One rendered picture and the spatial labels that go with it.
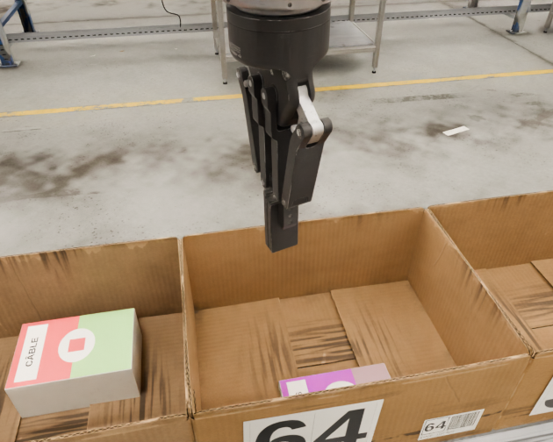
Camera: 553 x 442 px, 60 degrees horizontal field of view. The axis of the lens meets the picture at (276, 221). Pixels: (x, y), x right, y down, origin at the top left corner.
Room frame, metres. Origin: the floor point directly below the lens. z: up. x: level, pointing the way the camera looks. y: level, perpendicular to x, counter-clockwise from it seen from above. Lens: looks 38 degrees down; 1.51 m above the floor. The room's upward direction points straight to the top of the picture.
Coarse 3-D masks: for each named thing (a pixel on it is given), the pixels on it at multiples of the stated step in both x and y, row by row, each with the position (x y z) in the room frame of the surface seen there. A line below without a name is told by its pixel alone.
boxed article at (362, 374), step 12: (336, 372) 0.41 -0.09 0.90; (348, 372) 0.41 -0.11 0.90; (360, 372) 0.41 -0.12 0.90; (372, 372) 0.41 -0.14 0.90; (384, 372) 0.41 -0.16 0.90; (288, 384) 0.39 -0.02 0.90; (300, 384) 0.39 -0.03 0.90; (312, 384) 0.39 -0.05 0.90; (324, 384) 0.39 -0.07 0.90; (336, 384) 0.39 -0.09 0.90; (348, 384) 0.39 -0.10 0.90
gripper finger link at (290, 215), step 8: (296, 200) 0.34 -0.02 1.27; (304, 200) 0.34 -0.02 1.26; (280, 208) 0.36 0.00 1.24; (296, 208) 0.36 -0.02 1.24; (280, 216) 0.36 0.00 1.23; (288, 216) 0.35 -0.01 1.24; (296, 216) 0.36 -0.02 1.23; (280, 224) 0.36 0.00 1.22; (288, 224) 0.35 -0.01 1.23; (296, 224) 0.36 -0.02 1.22
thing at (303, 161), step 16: (304, 128) 0.31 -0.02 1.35; (304, 144) 0.31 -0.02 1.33; (320, 144) 0.32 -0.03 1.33; (288, 160) 0.33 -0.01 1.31; (304, 160) 0.32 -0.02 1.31; (288, 176) 0.33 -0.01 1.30; (304, 176) 0.33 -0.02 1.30; (288, 192) 0.33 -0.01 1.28; (304, 192) 0.33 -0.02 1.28; (288, 208) 0.33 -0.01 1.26
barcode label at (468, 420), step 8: (448, 416) 0.32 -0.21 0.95; (456, 416) 0.32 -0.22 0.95; (464, 416) 0.32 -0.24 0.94; (472, 416) 0.32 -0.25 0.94; (480, 416) 0.33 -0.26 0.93; (424, 424) 0.31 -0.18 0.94; (432, 424) 0.31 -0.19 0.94; (440, 424) 0.32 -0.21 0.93; (448, 424) 0.32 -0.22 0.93; (456, 424) 0.32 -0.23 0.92; (464, 424) 0.32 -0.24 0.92; (472, 424) 0.32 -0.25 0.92; (424, 432) 0.31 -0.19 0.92; (432, 432) 0.31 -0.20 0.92; (440, 432) 0.32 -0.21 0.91; (448, 432) 0.32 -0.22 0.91; (456, 432) 0.32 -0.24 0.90
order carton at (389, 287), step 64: (192, 256) 0.55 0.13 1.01; (256, 256) 0.57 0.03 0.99; (320, 256) 0.59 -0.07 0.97; (384, 256) 0.61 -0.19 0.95; (448, 256) 0.53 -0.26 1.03; (192, 320) 0.48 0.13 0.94; (256, 320) 0.52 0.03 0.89; (320, 320) 0.52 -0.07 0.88; (384, 320) 0.52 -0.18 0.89; (448, 320) 0.48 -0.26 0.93; (192, 384) 0.32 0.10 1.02; (256, 384) 0.40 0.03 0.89; (384, 384) 0.30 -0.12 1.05; (448, 384) 0.31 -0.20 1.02; (512, 384) 0.33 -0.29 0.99
